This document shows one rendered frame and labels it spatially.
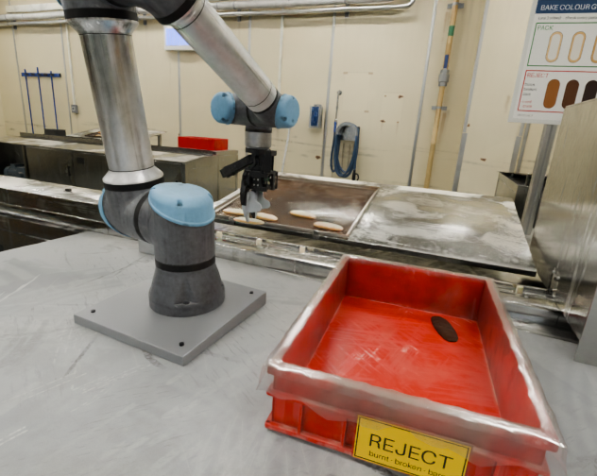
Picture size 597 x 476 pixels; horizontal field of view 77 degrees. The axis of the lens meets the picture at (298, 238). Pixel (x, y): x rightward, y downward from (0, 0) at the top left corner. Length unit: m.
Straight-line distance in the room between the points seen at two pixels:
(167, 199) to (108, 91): 0.22
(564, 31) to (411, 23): 3.11
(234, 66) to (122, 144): 0.26
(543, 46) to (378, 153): 3.13
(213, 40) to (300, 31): 4.41
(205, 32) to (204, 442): 0.63
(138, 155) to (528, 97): 1.48
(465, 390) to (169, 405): 0.44
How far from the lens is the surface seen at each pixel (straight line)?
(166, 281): 0.75
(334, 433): 0.52
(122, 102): 0.79
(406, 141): 4.70
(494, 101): 4.41
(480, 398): 0.68
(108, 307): 0.83
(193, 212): 0.70
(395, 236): 1.19
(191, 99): 5.83
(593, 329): 0.87
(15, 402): 0.67
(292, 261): 1.01
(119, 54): 0.79
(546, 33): 1.86
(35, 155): 5.36
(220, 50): 0.78
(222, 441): 0.54
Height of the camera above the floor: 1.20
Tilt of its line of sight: 16 degrees down
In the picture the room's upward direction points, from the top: 4 degrees clockwise
